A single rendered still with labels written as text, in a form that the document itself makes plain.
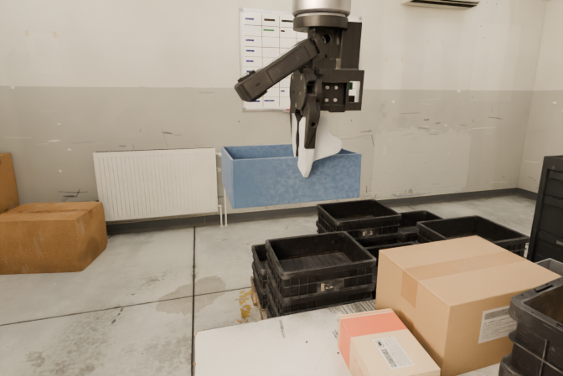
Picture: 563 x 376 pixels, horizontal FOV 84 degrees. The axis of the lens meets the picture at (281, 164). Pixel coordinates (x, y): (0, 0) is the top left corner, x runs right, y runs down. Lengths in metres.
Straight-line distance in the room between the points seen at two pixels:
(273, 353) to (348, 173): 0.44
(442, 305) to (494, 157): 4.06
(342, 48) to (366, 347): 0.52
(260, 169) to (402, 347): 0.43
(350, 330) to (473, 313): 0.23
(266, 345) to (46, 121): 2.79
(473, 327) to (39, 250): 2.63
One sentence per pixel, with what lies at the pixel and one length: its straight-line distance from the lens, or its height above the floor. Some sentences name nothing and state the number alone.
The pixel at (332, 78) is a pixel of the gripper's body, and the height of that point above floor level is 1.25.
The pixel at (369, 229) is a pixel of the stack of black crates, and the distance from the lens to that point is 1.79.
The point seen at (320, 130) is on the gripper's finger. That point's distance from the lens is 0.43.
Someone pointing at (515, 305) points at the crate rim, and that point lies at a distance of 0.60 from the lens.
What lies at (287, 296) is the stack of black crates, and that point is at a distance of 1.28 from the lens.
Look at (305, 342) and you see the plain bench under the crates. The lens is 0.79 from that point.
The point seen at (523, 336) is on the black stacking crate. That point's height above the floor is 0.88.
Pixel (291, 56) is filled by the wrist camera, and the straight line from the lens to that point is 0.41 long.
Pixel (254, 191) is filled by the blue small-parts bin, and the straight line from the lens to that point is 0.44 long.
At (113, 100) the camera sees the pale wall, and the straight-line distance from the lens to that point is 3.08.
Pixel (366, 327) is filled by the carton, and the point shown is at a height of 0.77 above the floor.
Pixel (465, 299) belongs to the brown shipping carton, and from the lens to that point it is 0.71.
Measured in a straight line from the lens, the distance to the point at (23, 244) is 2.88.
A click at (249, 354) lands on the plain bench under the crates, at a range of 0.76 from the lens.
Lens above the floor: 1.22
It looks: 12 degrees down
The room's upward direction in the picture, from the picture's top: straight up
